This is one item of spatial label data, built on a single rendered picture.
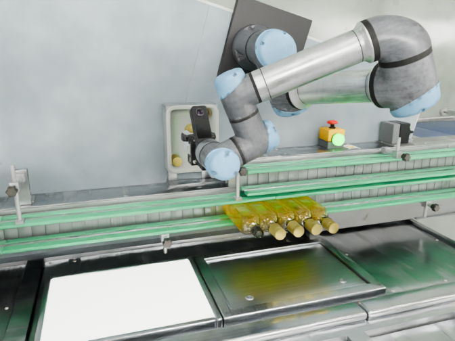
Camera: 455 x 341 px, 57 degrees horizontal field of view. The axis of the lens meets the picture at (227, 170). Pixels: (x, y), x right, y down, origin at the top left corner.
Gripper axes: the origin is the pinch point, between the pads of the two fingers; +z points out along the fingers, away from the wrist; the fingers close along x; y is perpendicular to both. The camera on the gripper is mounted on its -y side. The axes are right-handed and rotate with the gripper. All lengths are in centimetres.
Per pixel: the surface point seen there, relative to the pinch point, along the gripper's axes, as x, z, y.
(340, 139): 56, 6, 8
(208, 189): 5.6, 4.1, 20.9
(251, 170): 18.1, -3.6, 13.1
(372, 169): 69, 4, 20
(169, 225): -8.5, -0.3, 30.1
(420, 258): 71, -23, 43
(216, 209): 8.2, 3.7, 28.1
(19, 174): -50, 3, 10
